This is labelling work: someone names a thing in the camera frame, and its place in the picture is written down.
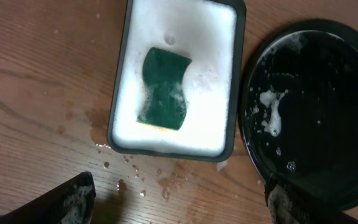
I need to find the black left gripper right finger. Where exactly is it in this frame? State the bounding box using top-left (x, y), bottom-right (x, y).
top-left (265, 179), bottom-right (358, 224)

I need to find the round black tray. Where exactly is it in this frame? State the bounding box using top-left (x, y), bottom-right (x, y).
top-left (238, 19), bottom-right (358, 210)

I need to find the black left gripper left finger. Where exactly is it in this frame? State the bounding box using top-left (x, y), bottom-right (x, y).
top-left (0, 172), bottom-right (96, 224)

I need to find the green yellow sponge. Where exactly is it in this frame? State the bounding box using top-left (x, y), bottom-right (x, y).
top-left (137, 47), bottom-right (192, 131)

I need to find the white rectangular tray black rim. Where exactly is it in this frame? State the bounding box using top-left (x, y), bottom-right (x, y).
top-left (107, 0), bottom-right (247, 162)

